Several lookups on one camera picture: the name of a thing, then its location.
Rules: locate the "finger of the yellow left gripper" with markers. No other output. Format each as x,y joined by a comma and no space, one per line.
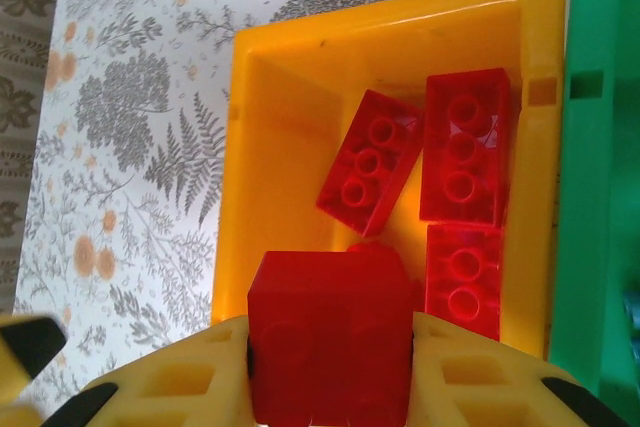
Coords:
30,342

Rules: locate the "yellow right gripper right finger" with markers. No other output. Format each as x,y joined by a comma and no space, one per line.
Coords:
475,387

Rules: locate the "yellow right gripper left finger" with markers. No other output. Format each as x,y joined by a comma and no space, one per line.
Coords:
165,387

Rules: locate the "square red lego brick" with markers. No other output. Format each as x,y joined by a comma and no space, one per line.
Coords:
330,337

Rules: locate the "green plastic bin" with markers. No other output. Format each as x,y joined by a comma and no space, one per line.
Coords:
590,197

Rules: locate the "orange plastic bin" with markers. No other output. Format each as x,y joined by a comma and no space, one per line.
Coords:
280,147

